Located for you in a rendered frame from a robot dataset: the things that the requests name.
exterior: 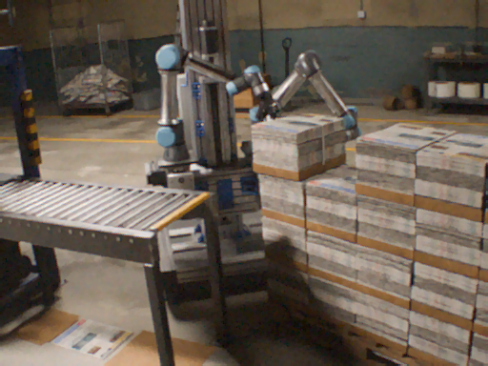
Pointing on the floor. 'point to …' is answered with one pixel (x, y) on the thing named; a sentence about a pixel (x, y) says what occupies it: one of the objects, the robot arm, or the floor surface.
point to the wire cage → (94, 81)
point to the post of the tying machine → (27, 141)
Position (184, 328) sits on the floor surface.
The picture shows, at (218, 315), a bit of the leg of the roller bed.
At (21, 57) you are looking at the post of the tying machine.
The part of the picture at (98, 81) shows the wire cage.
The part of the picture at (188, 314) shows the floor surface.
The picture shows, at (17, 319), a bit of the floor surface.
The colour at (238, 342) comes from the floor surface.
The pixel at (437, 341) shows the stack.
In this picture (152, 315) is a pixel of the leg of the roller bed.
